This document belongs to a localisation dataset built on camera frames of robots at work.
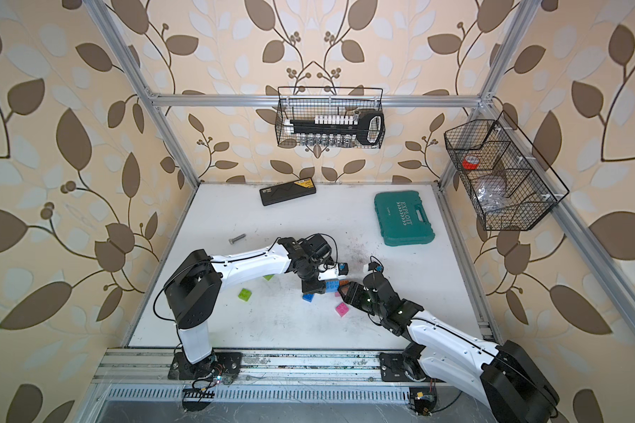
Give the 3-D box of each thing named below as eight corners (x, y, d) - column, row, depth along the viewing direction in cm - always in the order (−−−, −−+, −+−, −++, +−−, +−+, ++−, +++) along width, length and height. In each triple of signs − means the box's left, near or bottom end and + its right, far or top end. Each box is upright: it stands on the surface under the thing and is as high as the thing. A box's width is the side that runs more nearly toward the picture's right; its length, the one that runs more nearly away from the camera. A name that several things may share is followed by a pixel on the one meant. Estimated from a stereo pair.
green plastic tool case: (382, 246, 102) (384, 238, 97) (374, 199, 118) (376, 190, 113) (432, 246, 102) (436, 238, 97) (418, 199, 118) (421, 190, 113)
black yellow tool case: (263, 206, 114) (262, 203, 113) (259, 192, 120) (258, 189, 118) (317, 192, 120) (317, 189, 118) (311, 180, 125) (311, 176, 123)
